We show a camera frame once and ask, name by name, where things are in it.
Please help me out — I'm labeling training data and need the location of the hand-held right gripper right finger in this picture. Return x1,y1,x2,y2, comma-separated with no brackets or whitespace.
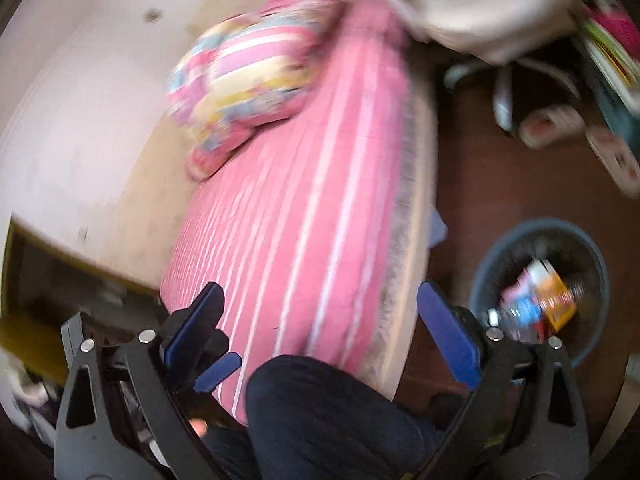
400,281,591,480

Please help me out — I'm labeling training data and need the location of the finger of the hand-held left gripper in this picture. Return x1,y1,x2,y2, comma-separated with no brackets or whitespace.
192,330,244,395

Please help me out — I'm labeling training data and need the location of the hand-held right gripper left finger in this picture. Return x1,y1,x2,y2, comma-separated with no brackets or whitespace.
55,282,226,480

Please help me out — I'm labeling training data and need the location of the blue grey wastebasket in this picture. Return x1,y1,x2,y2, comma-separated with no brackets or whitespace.
470,216,612,368

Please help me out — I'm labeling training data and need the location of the orange cardboard box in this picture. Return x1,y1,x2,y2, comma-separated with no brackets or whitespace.
536,274,577,332

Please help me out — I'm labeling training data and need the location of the clear plastic bottle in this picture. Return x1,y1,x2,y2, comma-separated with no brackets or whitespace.
489,294,547,342

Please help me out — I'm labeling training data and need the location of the pink white wrapper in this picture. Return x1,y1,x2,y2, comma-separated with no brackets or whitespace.
500,259,548,307

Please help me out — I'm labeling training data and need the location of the light blue cloth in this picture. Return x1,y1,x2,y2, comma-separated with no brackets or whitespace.
429,209,449,247

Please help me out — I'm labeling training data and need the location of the person's leg in dark trousers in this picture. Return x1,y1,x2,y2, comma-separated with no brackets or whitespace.
200,355,466,480

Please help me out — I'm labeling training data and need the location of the yellow cardboard box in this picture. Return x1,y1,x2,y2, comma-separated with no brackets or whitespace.
0,310,71,377

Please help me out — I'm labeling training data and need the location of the pink striped bed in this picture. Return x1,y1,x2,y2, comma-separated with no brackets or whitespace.
160,0,441,428

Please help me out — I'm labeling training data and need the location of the pink white slipper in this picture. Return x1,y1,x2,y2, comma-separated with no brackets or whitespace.
519,104,586,150
585,126,640,195

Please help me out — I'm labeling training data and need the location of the white swivel chair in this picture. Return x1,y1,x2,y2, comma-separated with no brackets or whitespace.
445,57,583,133

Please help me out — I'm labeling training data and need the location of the colourful floral quilt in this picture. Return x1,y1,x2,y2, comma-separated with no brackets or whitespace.
167,0,351,183

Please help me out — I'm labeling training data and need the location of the beige cloth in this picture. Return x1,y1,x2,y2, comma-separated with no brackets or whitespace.
345,0,581,63

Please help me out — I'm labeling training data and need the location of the stack of books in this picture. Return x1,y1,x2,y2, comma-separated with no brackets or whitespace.
575,5,640,146

